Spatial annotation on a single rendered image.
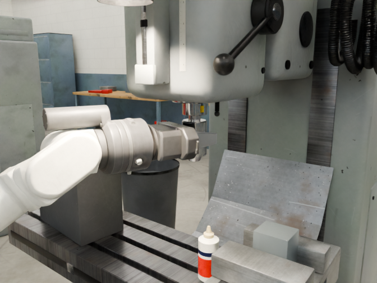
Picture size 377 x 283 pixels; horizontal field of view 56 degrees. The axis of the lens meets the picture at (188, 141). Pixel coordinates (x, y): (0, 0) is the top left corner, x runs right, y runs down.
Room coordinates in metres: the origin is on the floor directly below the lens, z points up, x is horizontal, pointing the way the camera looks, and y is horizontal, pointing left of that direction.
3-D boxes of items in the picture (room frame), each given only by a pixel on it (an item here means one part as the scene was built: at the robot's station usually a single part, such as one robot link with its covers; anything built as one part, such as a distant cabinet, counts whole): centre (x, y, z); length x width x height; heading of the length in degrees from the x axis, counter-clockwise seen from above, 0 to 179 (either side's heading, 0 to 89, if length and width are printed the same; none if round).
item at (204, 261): (0.62, -0.04, 1.01); 0.04 x 0.04 x 0.11
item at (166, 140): (0.60, 0.07, 1.23); 0.13 x 0.12 x 0.10; 33
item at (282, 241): (0.54, -0.15, 1.07); 0.06 x 0.05 x 0.06; 54
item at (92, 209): (0.86, 0.28, 1.06); 0.22 x 0.12 x 0.20; 46
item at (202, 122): (0.65, -0.01, 1.26); 0.05 x 0.05 x 0.01
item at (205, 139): (0.62, -0.03, 1.24); 0.06 x 0.02 x 0.03; 123
